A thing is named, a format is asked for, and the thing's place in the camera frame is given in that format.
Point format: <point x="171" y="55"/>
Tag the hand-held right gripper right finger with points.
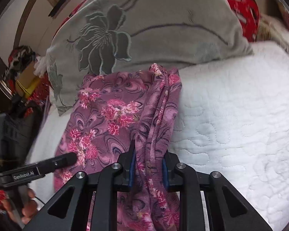
<point x="165" y="173"/>

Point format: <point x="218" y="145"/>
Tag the brown wooden door frame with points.
<point x="29" y="14"/>

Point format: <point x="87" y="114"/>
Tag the red patterned cloth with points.
<point x="39" y="89"/>

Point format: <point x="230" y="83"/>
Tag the yellow packet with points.
<point x="31" y="87"/>

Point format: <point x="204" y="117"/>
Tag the black white red cloth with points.
<point x="19" y="59"/>

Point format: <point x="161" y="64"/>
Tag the person's red patterned clothing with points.
<point x="1" y="199"/>

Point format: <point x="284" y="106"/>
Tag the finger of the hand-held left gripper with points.
<point x="62" y="160"/>

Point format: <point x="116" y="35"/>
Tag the grey floral pillow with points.
<point x="171" y="9"/>

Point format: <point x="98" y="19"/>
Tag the dark storage bin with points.
<point x="16" y="130"/>

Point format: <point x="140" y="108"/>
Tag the person's left hand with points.
<point x="31" y="209"/>

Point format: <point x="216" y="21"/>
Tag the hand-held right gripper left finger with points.
<point x="132" y="170"/>

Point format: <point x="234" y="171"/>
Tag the red patterned blanket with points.
<point x="243" y="4"/>

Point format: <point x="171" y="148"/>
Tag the small white cloth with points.
<point x="41" y="65"/>

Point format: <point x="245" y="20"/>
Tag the cream fluffy cloth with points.
<point x="277" y="31"/>

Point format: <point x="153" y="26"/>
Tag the pink floral garment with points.
<point x="106" y="125"/>

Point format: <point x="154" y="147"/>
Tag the white quilted bedspread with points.
<point x="231" y="125"/>

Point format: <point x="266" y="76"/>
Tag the cardboard box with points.
<point x="27" y="73"/>

